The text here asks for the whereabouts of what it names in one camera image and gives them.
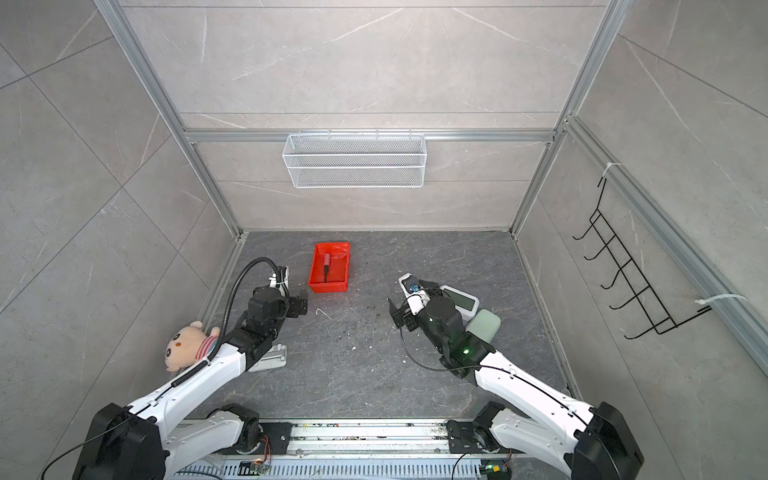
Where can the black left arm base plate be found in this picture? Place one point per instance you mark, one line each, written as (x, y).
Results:
(270, 437)

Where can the white digital scale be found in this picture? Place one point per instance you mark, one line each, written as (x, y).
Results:
(467, 305)

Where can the red handled screwdriver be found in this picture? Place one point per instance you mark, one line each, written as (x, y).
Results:
(327, 260)

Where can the pink plush toy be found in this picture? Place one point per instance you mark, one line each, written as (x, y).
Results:
(189, 345)

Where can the white cable tie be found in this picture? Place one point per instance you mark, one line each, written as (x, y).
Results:
(608, 166)
(720, 297)

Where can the white cable tie upper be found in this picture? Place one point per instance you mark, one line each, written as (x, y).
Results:
(608, 166)

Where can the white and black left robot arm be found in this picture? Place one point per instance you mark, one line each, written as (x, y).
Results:
(146, 440)

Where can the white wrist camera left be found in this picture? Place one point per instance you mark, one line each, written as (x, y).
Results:
(279, 279)

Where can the red plastic bin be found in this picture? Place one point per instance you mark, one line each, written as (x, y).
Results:
(339, 276)

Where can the black wire hook rack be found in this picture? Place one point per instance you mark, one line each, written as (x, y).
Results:
(658, 319)

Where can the white cable tie lower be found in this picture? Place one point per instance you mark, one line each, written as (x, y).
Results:
(720, 297)

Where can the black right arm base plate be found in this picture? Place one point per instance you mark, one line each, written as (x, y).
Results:
(470, 437)

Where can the grey plastic hinged device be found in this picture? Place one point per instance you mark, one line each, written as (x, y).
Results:
(275, 358)

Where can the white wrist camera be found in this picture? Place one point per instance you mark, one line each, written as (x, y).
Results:
(415, 294)
(279, 279)

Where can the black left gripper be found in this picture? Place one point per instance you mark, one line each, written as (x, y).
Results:
(293, 308)

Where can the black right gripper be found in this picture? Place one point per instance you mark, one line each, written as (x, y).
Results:
(403, 315)

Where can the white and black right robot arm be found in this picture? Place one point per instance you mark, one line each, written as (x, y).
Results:
(580, 440)

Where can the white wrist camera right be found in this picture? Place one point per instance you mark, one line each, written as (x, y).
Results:
(415, 294)

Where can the white wire mesh basket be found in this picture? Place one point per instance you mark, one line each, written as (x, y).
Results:
(355, 160)

